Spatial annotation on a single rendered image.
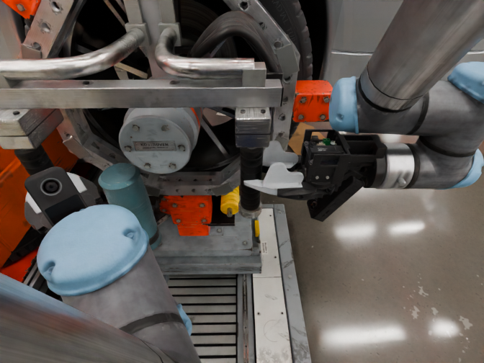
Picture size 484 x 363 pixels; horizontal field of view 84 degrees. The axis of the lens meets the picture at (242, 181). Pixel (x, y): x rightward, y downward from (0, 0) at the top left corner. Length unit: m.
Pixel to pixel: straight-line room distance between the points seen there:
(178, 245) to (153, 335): 0.93
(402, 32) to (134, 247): 0.29
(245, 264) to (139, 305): 0.92
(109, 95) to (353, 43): 0.63
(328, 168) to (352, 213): 1.20
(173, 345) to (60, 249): 0.10
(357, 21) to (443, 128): 0.45
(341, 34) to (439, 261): 1.17
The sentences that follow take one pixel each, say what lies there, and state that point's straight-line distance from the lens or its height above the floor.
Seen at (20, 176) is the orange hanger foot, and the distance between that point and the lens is 0.94.
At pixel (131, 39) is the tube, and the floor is 1.01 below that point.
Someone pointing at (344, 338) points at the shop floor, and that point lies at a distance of 1.24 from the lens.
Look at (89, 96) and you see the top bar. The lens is 0.44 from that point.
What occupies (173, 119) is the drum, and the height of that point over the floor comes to 0.90.
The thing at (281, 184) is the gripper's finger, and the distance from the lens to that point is 0.42.
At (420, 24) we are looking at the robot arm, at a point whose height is 1.08.
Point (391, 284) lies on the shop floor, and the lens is 1.42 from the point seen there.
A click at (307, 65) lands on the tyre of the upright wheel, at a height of 0.91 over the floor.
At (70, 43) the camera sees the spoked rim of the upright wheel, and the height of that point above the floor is 0.96.
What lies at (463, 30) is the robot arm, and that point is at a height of 1.08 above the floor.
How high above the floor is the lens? 1.13
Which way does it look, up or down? 42 degrees down
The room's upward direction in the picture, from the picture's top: straight up
